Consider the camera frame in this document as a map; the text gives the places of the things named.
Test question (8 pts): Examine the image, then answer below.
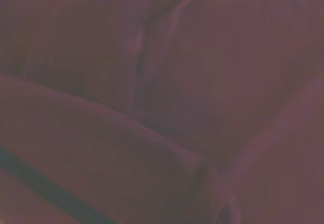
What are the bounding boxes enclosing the rust red shorts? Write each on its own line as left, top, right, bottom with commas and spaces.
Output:
0, 0, 324, 224

